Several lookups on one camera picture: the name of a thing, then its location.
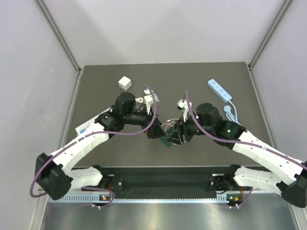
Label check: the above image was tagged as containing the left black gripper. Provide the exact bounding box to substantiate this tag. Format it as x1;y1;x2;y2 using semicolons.
123;102;167;138

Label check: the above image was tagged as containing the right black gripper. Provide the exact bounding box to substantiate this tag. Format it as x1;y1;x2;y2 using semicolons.
167;112;213;146

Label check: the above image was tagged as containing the dark green plug adapter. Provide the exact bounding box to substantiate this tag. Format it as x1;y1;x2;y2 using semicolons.
160;127;178;148

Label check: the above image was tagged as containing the white cube plug adapter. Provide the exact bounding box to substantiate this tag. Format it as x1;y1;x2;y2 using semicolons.
118;76;132;91

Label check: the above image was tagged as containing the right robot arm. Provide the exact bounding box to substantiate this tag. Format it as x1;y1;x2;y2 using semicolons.
167;100;307;208

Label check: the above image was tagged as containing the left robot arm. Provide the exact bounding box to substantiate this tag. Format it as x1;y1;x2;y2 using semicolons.
34;91;166;200

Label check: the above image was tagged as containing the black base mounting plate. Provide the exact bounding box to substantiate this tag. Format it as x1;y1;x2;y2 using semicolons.
81;166;252;192

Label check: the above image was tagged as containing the light blue power strip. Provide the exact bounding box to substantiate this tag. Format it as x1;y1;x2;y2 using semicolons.
207;79;240;124

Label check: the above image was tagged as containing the white multicolour power strip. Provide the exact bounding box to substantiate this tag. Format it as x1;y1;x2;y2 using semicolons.
75;116;97;136

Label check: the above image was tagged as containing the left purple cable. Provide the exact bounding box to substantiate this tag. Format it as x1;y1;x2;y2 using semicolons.
30;85;159;199

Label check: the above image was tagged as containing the pink coiled cable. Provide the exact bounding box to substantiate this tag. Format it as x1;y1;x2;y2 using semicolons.
161;118;179;131

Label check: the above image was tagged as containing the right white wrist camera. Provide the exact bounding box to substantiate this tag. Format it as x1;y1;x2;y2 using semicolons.
177;99;189;122

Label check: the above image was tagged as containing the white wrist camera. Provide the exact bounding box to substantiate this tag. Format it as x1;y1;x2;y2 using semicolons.
135;89;154;114
177;99;189;122

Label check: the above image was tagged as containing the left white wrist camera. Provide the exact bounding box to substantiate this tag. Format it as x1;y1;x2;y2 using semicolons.
135;89;154;114

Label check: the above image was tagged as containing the grey slotted cable duct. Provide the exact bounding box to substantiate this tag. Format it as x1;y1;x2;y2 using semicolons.
48;193;242;204

